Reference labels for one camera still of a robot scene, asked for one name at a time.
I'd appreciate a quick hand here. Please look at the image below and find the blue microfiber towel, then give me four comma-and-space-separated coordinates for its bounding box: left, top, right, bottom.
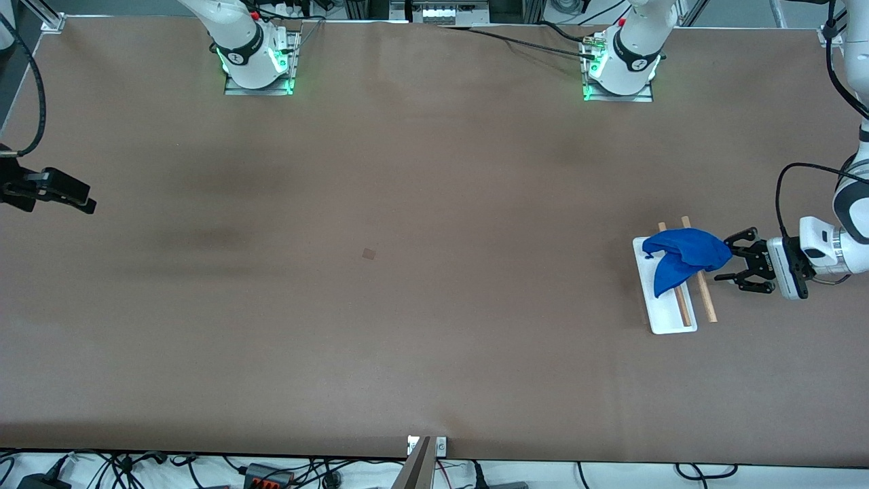
642, 228, 735, 300

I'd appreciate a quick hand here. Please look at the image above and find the black power adapter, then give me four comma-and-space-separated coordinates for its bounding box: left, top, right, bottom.
17, 473, 72, 489

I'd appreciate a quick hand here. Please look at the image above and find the black orange connector box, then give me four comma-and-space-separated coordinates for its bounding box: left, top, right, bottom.
244, 463, 296, 489

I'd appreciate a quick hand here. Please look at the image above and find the grey control box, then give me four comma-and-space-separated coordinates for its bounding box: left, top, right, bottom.
390, 0, 491, 26

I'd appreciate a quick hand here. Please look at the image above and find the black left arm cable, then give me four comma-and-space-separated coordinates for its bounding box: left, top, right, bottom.
775, 0, 869, 238

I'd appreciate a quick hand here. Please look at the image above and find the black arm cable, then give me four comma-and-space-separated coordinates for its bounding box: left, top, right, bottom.
775, 0, 869, 238
0, 12, 47, 158

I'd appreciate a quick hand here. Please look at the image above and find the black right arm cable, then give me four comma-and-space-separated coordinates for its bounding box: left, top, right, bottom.
0, 12, 47, 158

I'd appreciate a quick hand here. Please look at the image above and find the aluminium table corner bracket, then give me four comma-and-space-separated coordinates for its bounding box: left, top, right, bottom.
31, 0, 67, 33
818, 0, 869, 47

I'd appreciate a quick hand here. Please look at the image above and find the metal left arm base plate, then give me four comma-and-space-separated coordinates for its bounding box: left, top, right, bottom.
581, 37, 654, 103

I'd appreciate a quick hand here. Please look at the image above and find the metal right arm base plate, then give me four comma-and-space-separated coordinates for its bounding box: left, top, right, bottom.
224, 29, 297, 96

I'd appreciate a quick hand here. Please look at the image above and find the black looped floor cable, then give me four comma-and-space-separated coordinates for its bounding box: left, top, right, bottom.
674, 463, 739, 480

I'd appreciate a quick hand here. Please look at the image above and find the black cable on table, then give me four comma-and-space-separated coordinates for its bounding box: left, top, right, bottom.
440, 26, 599, 60

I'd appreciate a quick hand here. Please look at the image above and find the grey brown camera post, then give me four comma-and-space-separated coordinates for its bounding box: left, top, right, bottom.
392, 437, 433, 489

